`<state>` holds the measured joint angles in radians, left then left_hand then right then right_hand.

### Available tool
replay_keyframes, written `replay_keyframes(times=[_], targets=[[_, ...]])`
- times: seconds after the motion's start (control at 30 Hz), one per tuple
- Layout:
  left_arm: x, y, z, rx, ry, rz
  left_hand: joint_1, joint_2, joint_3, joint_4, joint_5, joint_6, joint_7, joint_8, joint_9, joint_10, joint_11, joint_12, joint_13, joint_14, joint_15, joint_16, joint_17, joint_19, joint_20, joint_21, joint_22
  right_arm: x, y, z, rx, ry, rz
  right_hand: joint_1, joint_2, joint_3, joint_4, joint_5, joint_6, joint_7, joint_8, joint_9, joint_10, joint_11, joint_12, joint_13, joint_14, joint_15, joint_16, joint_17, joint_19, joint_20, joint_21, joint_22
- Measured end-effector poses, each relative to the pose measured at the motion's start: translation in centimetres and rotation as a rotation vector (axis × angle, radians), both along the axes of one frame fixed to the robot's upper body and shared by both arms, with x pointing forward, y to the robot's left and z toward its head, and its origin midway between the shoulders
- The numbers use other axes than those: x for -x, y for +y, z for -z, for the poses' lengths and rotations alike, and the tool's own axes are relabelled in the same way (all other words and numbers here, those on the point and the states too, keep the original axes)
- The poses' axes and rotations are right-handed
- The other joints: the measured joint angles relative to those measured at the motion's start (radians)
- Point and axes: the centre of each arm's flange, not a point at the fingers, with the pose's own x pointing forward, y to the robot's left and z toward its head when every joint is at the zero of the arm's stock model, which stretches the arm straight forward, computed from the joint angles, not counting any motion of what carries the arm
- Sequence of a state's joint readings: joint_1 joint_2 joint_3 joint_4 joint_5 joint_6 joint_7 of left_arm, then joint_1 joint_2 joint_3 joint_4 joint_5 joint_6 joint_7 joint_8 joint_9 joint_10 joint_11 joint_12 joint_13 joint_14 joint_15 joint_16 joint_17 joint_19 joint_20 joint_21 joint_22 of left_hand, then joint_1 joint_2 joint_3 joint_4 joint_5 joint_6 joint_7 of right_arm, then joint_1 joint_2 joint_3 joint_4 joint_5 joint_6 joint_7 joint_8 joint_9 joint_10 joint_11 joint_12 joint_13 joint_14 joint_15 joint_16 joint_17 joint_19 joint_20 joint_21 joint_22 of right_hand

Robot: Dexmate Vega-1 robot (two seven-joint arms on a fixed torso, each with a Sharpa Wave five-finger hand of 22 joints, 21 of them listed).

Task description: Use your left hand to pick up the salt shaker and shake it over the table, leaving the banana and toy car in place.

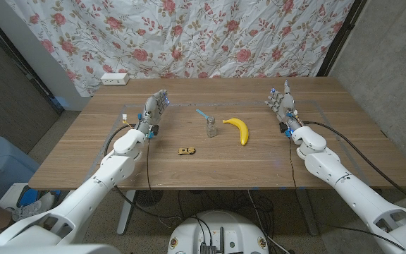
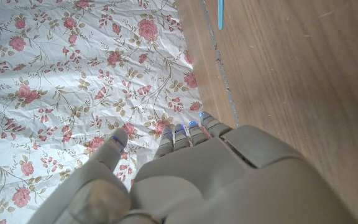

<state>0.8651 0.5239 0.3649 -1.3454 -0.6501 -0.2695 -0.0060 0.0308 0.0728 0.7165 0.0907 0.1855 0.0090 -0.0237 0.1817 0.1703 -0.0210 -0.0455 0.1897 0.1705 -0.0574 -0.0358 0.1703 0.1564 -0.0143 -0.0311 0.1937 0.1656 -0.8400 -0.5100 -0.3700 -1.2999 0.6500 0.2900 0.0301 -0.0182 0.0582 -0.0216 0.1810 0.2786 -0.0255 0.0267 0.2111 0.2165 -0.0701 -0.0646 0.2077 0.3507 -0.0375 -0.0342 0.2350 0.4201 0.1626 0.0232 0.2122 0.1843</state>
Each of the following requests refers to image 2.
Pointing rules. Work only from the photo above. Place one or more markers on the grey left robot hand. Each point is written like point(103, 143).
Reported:
point(228, 180)

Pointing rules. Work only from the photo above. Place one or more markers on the light blue plastic strip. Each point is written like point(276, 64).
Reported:
point(220, 14)

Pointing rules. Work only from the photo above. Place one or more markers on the floral rose backdrop cloth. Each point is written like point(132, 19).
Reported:
point(73, 77)

